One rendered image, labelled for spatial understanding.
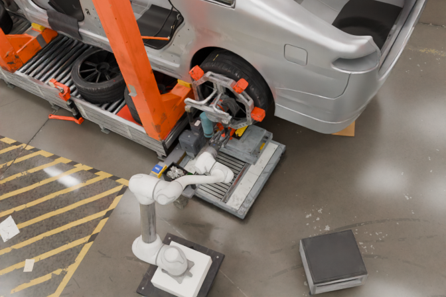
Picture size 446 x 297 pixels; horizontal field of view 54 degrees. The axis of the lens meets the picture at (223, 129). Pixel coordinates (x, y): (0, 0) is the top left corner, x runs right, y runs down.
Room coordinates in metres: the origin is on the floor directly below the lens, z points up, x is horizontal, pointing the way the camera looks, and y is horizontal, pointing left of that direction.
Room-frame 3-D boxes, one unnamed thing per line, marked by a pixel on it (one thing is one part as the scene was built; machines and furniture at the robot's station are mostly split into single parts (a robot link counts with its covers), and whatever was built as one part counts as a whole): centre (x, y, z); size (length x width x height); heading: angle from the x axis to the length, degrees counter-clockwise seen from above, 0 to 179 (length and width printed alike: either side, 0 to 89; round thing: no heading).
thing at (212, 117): (2.31, 0.00, 0.85); 0.21 x 0.14 x 0.14; 141
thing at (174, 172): (1.95, 0.43, 0.51); 0.20 x 0.14 x 0.13; 43
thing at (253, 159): (2.49, -0.15, 0.13); 0.50 x 0.36 x 0.10; 51
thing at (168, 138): (3.56, 1.26, 0.14); 2.47 x 0.85 x 0.27; 51
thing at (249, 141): (2.49, -0.15, 0.32); 0.40 x 0.30 x 0.28; 51
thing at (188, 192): (1.97, 0.46, 0.44); 0.43 x 0.17 x 0.03; 51
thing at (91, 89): (3.45, 1.10, 0.39); 0.66 x 0.66 x 0.24
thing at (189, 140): (2.53, 0.22, 0.26); 0.42 x 0.18 x 0.35; 141
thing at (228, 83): (2.36, -0.04, 0.85); 0.54 x 0.07 x 0.54; 51
